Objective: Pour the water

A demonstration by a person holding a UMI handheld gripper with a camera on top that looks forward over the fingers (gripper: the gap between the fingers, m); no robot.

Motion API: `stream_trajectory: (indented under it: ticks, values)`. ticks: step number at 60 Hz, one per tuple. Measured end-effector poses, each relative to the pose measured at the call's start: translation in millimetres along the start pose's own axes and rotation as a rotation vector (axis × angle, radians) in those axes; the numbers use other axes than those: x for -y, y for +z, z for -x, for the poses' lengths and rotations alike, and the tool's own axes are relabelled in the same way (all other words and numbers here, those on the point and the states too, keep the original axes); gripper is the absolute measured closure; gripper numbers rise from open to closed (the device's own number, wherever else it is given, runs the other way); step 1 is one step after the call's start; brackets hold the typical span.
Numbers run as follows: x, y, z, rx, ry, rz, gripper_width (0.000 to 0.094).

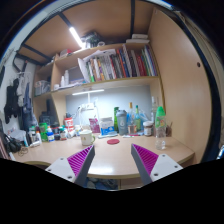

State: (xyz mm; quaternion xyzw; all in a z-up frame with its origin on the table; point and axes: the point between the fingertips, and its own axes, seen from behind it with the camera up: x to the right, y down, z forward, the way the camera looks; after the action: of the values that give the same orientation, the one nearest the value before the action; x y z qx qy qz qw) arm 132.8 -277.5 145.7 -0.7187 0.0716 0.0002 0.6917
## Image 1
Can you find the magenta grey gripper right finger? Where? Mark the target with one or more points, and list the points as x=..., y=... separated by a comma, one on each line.
x=151, y=166

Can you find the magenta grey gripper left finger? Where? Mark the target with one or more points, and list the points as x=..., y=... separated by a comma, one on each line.
x=75, y=167

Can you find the clear plastic water bottle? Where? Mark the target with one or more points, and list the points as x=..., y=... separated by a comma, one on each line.
x=160, y=137

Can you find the white ceramic mug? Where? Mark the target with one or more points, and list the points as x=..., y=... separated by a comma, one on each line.
x=87, y=137

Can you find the brown lidded jar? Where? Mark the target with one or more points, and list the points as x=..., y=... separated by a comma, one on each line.
x=148, y=125

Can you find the red white canister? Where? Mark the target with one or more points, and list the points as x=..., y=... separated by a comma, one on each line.
x=69, y=124

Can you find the red round coaster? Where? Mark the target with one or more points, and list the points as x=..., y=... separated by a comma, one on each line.
x=113, y=141

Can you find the pink snack bag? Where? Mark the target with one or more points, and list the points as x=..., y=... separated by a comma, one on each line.
x=94, y=125

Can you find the green spray bottle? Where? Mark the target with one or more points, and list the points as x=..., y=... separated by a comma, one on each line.
x=160, y=119

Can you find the blue white tissue box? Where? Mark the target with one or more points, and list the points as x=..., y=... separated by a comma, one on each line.
x=106, y=125

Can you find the green tall bottle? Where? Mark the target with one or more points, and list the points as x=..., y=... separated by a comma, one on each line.
x=115, y=118

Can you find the green container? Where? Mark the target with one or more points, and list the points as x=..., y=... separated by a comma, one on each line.
x=43, y=131

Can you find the clear glass bottle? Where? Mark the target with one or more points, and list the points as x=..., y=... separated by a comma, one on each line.
x=130, y=119

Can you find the grey shaker bottle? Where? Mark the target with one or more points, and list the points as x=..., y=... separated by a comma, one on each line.
x=122, y=121

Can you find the white power strip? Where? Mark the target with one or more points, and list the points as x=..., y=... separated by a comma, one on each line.
x=87, y=106

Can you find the under-shelf light strip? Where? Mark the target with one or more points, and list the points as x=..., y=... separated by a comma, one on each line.
x=88, y=92

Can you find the hanging dark clothes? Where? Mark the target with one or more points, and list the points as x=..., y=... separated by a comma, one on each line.
x=19, y=103

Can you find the wooden shelf unit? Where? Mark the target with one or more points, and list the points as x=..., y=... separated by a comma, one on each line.
x=55, y=70

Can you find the row of books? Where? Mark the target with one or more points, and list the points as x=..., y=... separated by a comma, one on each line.
x=123, y=62

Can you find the ceiling tube light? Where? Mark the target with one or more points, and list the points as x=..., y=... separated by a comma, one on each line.
x=76, y=37

